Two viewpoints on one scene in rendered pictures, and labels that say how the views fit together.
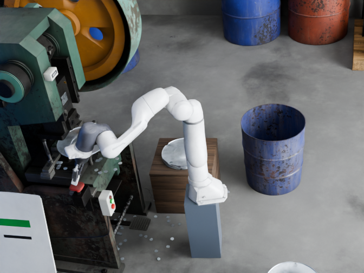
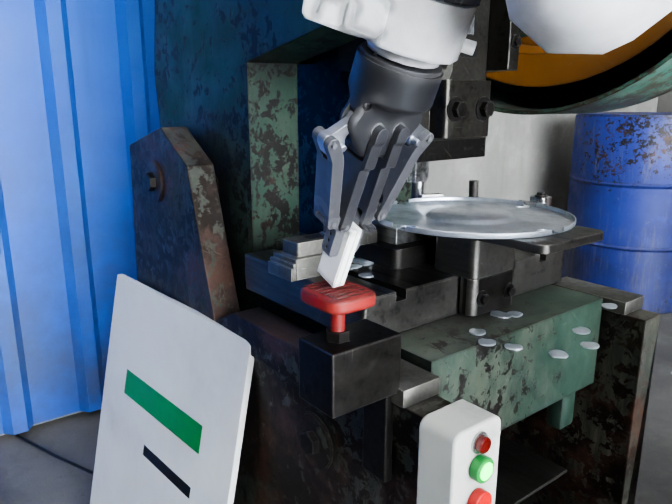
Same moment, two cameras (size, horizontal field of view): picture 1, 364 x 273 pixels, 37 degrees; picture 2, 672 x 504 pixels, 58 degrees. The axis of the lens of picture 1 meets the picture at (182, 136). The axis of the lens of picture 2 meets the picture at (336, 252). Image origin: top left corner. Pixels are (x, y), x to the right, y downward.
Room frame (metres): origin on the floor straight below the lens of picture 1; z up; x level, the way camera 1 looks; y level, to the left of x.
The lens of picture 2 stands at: (1.64, 0.25, 0.95)
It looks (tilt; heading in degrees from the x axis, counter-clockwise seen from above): 14 degrees down; 32
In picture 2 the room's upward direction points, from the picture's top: straight up
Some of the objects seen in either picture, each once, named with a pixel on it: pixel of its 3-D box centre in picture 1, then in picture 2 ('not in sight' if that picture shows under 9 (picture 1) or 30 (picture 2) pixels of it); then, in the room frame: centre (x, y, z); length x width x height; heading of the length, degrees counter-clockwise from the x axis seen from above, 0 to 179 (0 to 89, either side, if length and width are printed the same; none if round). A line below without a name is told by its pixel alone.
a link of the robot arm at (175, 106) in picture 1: (186, 109); not in sight; (2.26, -0.04, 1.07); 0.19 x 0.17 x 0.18; 108
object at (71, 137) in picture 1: (82, 141); (470, 214); (2.50, 0.56, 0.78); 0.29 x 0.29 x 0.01
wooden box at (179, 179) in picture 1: (187, 175); not in sight; (2.79, 0.00, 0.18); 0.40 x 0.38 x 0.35; 77
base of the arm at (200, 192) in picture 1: (207, 184); not in sight; (2.29, -0.10, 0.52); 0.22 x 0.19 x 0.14; 80
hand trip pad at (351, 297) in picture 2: (78, 190); (337, 323); (2.15, 0.57, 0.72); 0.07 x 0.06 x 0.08; 70
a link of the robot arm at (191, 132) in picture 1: (195, 142); not in sight; (2.26, -0.06, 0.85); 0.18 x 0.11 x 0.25; 2
